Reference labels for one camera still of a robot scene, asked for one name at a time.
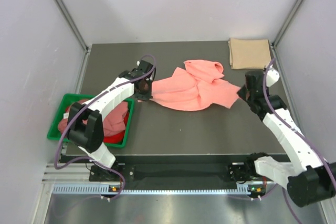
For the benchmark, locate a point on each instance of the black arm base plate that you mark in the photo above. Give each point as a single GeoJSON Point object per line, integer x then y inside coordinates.
{"type": "Point", "coordinates": [181, 176]}

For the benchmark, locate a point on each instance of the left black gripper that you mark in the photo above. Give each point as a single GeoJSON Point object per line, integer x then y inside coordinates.
{"type": "Point", "coordinates": [147, 96]}

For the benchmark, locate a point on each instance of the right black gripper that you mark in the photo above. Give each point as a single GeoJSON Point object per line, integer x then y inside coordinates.
{"type": "Point", "coordinates": [241, 92]}

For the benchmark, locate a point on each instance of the salmon pink t shirt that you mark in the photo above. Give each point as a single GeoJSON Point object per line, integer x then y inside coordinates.
{"type": "Point", "coordinates": [196, 87]}

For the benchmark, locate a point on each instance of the dusty pink shirt in bin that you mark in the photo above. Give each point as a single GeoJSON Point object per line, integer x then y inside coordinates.
{"type": "Point", "coordinates": [113, 124]}

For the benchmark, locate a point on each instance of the red shirt in bin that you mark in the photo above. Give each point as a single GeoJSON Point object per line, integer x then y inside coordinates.
{"type": "Point", "coordinates": [116, 139]}

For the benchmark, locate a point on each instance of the green plastic bin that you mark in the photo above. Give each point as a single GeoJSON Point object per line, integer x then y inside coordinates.
{"type": "Point", "coordinates": [67, 100]}

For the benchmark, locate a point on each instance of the aluminium frame rail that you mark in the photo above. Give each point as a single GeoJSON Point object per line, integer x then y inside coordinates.
{"type": "Point", "coordinates": [73, 173]}

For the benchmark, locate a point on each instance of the folded beige t shirt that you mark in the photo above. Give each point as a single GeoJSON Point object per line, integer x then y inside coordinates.
{"type": "Point", "coordinates": [249, 54]}

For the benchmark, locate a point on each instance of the slotted grey cable duct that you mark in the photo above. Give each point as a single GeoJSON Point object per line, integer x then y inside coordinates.
{"type": "Point", "coordinates": [105, 189]}

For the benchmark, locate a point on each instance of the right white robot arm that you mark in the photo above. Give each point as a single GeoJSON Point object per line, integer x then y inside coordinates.
{"type": "Point", "coordinates": [305, 178]}

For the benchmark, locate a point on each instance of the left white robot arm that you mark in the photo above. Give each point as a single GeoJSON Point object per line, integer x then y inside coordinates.
{"type": "Point", "coordinates": [85, 121]}

